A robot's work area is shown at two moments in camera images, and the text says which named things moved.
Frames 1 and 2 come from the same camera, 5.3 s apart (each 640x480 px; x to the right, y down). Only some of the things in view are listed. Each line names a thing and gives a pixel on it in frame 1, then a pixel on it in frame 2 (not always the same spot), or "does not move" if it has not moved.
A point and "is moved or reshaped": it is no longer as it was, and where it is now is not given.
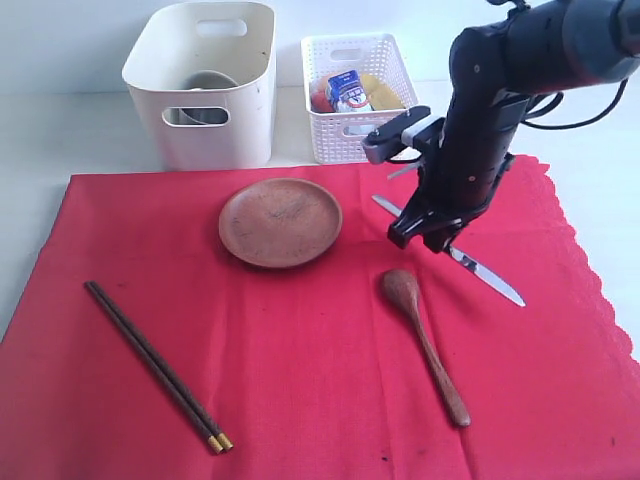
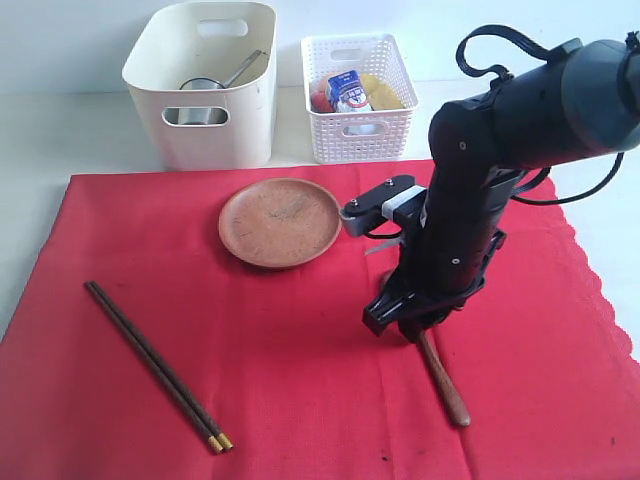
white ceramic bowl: [209, 79] is moved or reshaped
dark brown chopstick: [223, 438] does not move
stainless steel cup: [196, 116] does not move
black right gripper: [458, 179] → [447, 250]
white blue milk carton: [347, 94] does not move
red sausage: [320, 102] does not move
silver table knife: [467, 263] → [245, 64]
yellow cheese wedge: [381, 95] does not move
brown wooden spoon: [400, 289] does not move
